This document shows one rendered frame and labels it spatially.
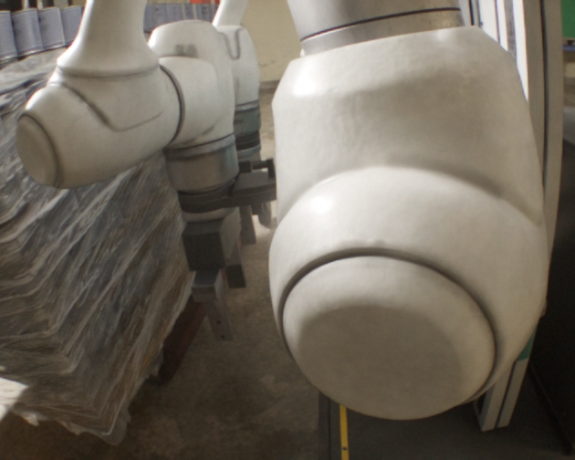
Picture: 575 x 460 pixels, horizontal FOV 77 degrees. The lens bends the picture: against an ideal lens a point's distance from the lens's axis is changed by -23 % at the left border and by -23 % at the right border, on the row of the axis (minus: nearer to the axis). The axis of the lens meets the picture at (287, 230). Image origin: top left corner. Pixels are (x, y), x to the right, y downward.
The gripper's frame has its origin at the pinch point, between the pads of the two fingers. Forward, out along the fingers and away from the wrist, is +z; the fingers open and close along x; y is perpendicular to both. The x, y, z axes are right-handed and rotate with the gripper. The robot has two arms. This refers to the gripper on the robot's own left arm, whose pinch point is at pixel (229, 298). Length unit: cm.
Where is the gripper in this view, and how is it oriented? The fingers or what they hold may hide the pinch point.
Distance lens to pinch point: 64.5
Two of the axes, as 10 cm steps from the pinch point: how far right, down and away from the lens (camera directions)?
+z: 1.2, 9.0, 4.1
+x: -0.5, 4.2, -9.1
